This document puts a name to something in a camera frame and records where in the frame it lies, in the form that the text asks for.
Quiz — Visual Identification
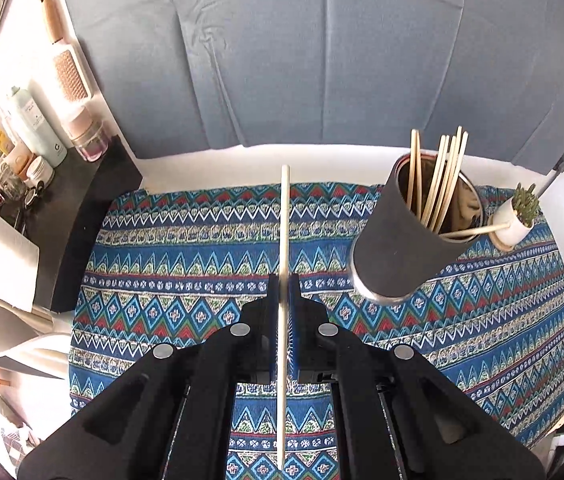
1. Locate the pink glass jar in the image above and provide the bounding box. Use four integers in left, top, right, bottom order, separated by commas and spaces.
63, 106, 110, 162

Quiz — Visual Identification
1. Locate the black side shelf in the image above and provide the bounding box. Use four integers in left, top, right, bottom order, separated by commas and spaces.
25, 136, 142, 313

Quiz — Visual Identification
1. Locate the wooden chopstick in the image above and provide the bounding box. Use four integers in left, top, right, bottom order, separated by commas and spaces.
439, 221, 511, 240
276, 165, 291, 470
431, 126, 462, 233
428, 134, 459, 231
435, 127, 469, 234
414, 130, 422, 220
406, 129, 418, 210
421, 134, 449, 228
426, 136, 456, 230

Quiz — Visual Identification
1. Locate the black cylindrical utensil holder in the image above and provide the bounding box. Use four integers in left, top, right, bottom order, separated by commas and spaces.
348, 155, 487, 304

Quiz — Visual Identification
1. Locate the white lotion bottle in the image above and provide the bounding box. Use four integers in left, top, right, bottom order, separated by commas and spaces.
10, 86, 67, 168

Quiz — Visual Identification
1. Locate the round wooden coaster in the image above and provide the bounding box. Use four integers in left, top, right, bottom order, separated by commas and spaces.
488, 231, 514, 252

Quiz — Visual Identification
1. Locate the blue-grey padded headboard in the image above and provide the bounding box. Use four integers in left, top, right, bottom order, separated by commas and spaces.
66, 0, 564, 174

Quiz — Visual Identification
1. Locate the white pot with succulent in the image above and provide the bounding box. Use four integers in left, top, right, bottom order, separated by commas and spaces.
490, 183, 539, 247

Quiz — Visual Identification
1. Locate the blue patterned tablecloth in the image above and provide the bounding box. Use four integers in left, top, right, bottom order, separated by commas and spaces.
67, 181, 564, 480

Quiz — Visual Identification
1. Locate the white paper sheet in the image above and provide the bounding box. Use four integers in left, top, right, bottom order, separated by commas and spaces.
0, 217, 39, 312

